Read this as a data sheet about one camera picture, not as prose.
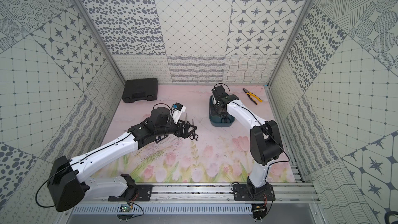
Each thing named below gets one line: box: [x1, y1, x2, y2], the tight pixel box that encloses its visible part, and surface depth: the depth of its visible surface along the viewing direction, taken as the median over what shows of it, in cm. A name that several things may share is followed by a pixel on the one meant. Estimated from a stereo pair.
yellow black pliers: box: [242, 87, 263, 106], surface depth 116 cm
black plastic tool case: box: [121, 77, 159, 104], surface depth 113 cm
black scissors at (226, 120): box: [220, 114, 232, 124], surface depth 103 cm
